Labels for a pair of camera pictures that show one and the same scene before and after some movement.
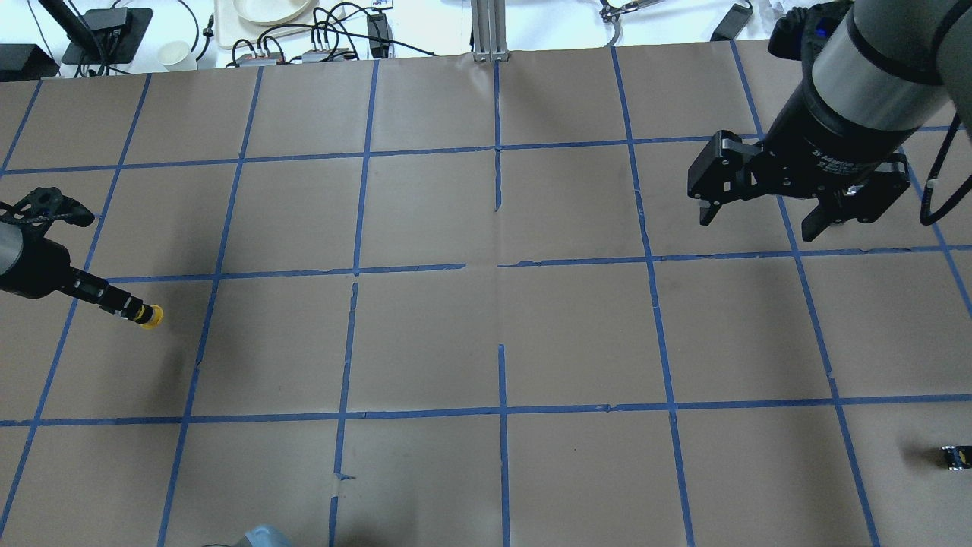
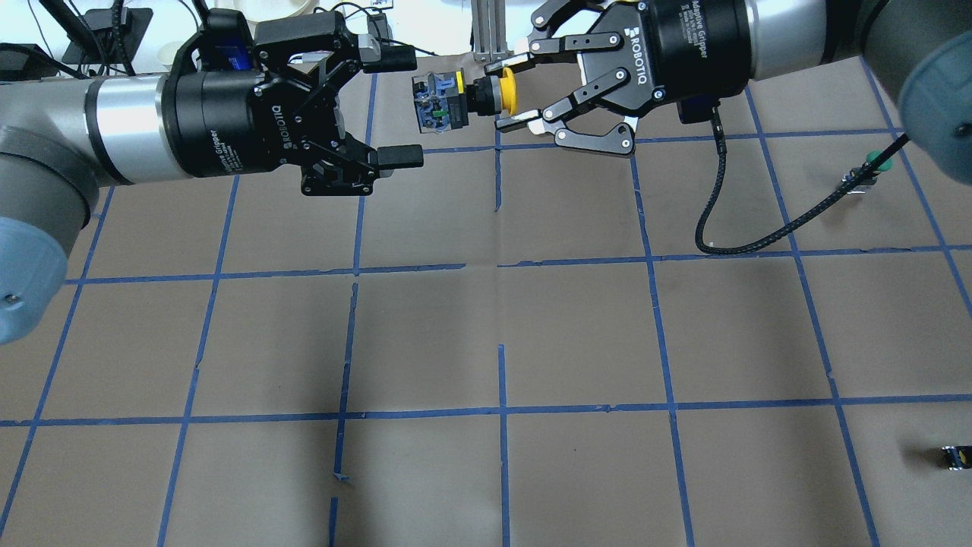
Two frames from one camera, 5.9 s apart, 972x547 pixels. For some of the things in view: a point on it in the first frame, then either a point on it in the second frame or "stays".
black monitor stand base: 116,33 stays
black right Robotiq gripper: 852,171 → 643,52
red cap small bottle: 958,457 stays
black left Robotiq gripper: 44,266 → 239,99
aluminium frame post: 489,30 stays
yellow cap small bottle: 149,316 → 443,100
